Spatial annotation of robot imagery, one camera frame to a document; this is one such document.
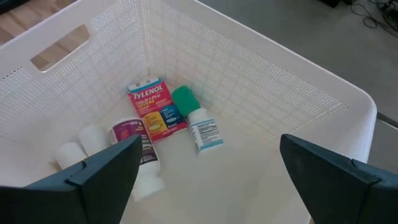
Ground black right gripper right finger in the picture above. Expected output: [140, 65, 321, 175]
[279, 134, 398, 224]

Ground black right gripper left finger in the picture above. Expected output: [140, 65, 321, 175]
[0, 134, 143, 224]

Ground white bottle purple label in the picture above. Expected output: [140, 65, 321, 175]
[108, 117, 165, 203]

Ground red Tylenol cold flu box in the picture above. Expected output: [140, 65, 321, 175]
[126, 77, 188, 142]

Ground white bottle green cap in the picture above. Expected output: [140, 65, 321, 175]
[171, 85, 224, 156]

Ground white perforated plastic basket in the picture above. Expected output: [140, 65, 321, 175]
[0, 0, 378, 224]

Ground black floor cables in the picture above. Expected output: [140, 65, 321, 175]
[349, 0, 398, 38]

